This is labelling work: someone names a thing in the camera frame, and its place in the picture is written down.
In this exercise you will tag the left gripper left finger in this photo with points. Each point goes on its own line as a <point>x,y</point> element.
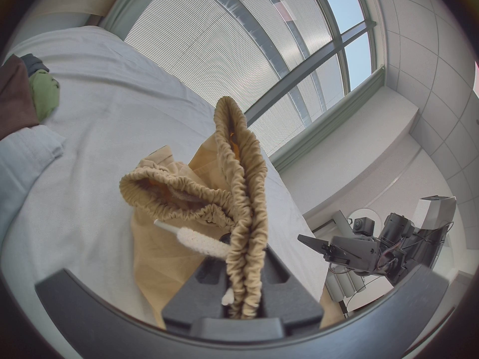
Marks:
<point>194,301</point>

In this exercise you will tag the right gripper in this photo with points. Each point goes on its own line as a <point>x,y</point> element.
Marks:
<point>351,252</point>

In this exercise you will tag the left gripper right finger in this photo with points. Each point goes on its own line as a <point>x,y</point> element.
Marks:
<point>292,301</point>

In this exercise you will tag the tan shorts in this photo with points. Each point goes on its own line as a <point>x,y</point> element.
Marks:
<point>243,185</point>

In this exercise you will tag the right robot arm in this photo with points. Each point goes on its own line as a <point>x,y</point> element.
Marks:
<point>434,219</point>

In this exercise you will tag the bed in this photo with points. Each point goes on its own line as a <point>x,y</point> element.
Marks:
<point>112,107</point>

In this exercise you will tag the grey-green curtain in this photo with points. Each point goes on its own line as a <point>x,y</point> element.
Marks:
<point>123,9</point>
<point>329,125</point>

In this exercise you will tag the window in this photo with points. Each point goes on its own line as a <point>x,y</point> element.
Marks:
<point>243,51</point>

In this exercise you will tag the pale blue garment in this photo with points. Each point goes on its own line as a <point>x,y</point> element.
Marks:
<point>22,163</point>

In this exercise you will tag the green garment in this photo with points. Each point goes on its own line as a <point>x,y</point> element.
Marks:
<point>45,95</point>

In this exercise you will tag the brown garment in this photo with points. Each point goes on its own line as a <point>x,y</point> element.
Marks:
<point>15,99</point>

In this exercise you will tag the black garment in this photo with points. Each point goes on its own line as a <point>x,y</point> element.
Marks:
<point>35,62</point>

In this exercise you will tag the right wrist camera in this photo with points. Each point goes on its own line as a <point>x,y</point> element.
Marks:
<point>363,226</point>

